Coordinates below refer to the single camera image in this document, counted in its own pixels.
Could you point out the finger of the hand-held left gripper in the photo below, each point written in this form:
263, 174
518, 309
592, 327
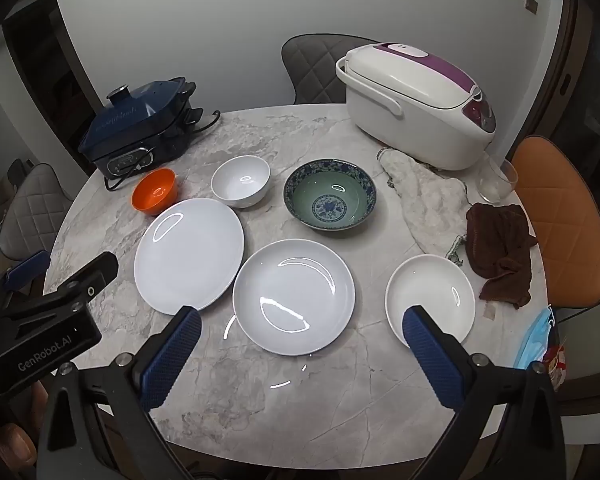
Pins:
27, 267
87, 274

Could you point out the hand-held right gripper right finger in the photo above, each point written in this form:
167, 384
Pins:
430, 360

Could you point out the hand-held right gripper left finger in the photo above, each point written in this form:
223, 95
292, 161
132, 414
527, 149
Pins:
172, 355

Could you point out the small white plate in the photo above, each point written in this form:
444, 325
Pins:
430, 285

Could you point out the large white plate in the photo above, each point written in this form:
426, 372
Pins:
190, 255

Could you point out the deep white plate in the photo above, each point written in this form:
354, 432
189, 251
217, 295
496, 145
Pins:
295, 295

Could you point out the blue patterned ceramic bowl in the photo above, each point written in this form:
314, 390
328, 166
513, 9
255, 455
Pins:
330, 195

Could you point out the person's left hand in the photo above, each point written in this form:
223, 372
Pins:
7, 440

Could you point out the light grey quilted chair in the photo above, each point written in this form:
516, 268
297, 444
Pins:
30, 205

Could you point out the orange bowl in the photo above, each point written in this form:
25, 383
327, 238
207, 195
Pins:
155, 192

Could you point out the blue face mask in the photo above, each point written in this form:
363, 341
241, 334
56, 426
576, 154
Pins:
535, 340

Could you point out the red and white packet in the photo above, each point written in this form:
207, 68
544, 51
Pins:
556, 365

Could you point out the brown cloth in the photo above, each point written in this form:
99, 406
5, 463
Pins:
500, 245

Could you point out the dark blue electric hot pot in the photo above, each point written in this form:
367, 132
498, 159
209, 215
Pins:
135, 125

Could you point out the white towel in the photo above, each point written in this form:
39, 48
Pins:
430, 200

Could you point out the white bowl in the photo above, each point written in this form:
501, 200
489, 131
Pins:
240, 182

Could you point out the dark wooden cabinet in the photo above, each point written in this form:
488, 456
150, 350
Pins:
35, 80

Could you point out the clear glass cup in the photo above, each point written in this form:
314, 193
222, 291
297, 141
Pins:
497, 182

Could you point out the white and purple rice cooker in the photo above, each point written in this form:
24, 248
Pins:
410, 105

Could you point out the dark glass door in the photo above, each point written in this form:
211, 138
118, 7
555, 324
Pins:
590, 100

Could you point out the grey quilted chair back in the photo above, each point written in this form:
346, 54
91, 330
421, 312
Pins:
315, 70

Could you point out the wall switch plate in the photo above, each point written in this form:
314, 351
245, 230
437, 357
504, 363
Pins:
532, 4

